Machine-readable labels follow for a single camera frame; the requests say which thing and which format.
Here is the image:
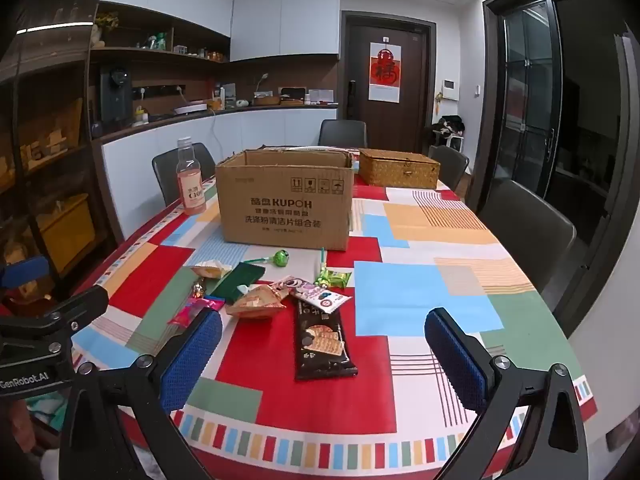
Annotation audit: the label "pink candy wrapper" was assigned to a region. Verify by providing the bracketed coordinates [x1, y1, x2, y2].
[167, 296, 226, 328]

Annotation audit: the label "colourful patchwork tablecloth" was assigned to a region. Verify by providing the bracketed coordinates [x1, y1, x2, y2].
[70, 180, 598, 466]

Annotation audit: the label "black and white bag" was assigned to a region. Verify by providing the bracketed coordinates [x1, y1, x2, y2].
[431, 115, 466, 149]

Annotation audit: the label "red and white wall calendar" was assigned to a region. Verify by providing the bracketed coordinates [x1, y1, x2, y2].
[369, 42, 402, 103]

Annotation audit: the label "pink drink bottle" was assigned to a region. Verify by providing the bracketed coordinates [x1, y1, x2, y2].
[175, 136, 207, 217]

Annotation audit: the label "yellow storage bin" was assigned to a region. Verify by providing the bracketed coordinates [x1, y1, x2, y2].
[35, 194, 97, 277]

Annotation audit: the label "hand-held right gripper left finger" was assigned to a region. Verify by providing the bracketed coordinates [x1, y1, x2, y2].
[59, 306, 224, 480]

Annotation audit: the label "white wall cabinets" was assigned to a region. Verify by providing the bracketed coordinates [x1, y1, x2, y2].
[230, 0, 341, 63]

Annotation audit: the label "black framed glass door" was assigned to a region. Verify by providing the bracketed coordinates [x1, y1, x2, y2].
[482, 0, 568, 198]

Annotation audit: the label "small beige snack packet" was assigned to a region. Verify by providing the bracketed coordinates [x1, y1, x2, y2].
[187, 259, 233, 279]

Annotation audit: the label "dark brown door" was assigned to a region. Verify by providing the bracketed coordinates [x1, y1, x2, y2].
[341, 11, 437, 153]

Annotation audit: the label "dark grey dining chair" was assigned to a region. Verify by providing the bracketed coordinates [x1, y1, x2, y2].
[318, 119, 368, 149]
[477, 179, 577, 295]
[428, 145, 470, 192]
[152, 142, 217, 208]

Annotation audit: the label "black cracker packet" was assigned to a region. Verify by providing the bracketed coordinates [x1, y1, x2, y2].
[291, 294, 359, 381]

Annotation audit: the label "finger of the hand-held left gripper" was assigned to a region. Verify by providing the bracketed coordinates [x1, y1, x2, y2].
[0, 285, 110, 357]
[0, 255, 51, 292]

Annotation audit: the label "orange snack packet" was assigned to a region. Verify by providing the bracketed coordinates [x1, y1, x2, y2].
[225, 284, 287, 320]

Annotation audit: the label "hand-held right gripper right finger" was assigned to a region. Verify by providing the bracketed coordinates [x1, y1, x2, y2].
[424, 306, 590, 480]

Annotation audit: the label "green lollipop with face print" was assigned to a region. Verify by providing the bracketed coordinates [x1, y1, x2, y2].
[241, 250, 291, 267]

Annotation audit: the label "flat wicker tray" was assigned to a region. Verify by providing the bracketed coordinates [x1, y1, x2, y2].
[252, 95, 304, 107]

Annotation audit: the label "woven wicker basket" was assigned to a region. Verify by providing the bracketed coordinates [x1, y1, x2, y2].
[358, 148, 441, 190]

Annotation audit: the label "green dotted lollipop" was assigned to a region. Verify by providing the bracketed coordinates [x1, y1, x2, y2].
[313, 247, 333, 288]

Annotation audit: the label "white and pink snack packet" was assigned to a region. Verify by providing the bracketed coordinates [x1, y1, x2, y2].
[272, 276, 353, 314]

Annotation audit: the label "dark green snack packet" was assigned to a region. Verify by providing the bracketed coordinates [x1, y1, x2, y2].
[207, 261, 266, 305]

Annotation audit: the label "wooden wall shelf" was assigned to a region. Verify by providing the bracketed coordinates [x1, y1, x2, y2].
[90, 1, 231, 65]

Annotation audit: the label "brown cardboard box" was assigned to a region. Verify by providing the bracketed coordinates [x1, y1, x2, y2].
[215, 147, 356, 252]

